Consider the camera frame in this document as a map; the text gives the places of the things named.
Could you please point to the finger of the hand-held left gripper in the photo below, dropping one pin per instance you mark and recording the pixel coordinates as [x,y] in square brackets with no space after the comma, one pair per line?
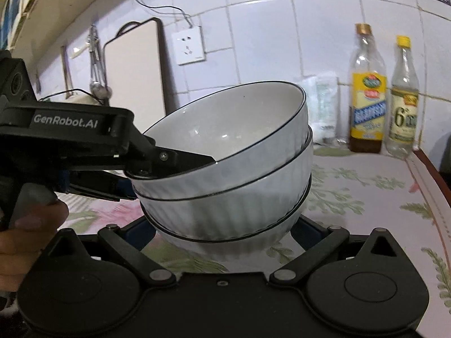
[162,158]
[98,185]

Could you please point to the white ribbed bowl black rim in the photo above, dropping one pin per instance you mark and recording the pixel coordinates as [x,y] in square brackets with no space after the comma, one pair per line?
[229,123]
[246,211]
[246,249]

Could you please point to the hanging metal spoon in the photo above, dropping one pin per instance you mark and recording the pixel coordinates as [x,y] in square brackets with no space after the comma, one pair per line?
[96,88]

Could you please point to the large yellow label oil bottle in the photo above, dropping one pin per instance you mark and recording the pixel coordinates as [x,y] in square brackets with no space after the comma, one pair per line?
[368,112]

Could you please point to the beige container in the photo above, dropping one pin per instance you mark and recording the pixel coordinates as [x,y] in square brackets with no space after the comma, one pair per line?
[90,99]

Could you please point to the white wall socket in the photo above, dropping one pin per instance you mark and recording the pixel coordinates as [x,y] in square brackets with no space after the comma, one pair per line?
[188,45]

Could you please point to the person's left hand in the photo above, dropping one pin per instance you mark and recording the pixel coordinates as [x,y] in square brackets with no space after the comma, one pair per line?
[21,250]

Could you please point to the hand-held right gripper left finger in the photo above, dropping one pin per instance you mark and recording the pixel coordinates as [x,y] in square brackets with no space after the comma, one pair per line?
[139,235]

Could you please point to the white plastic salt bag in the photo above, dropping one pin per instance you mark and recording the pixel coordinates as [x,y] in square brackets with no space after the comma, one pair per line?
[326,105]

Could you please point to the beige cutting board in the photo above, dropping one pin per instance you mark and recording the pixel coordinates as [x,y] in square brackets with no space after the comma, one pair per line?
[134,70]

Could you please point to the small clear vinegar bottle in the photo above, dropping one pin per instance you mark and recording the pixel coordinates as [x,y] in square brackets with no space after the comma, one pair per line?
[401,119]

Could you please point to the wall shelf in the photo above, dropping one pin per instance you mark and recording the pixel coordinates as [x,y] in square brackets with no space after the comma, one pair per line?
[60,3]

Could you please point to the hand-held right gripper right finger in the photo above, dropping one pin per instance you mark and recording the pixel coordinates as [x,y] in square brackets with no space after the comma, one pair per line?
[308,235]

